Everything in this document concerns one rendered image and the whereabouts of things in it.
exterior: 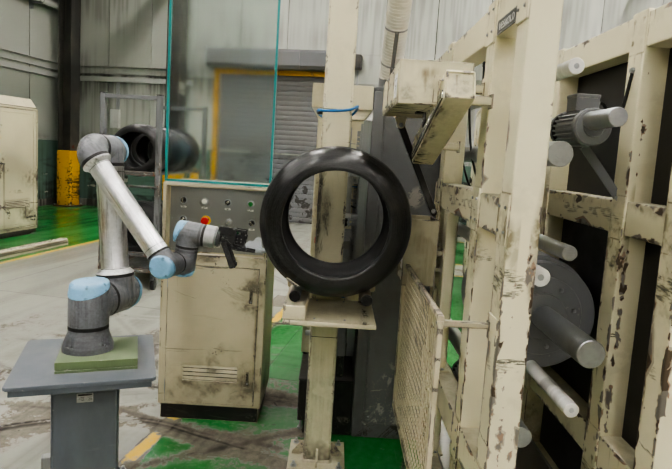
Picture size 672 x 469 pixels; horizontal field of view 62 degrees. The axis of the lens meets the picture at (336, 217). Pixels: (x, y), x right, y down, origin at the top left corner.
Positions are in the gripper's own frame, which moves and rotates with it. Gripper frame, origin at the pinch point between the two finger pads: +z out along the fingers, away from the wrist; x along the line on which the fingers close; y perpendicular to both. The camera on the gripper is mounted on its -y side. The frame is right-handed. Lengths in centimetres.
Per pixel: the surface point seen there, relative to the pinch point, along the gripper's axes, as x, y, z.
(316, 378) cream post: 25, -59, 32
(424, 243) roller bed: 18, 13, 66
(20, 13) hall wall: 908, 196, -643
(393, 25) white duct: 61, 112, 37
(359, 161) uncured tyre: -12, 43, 30
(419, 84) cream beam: -37, 72, 44
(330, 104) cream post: 25, 65, 14
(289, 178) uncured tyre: -12.3, 32.0, 5.4
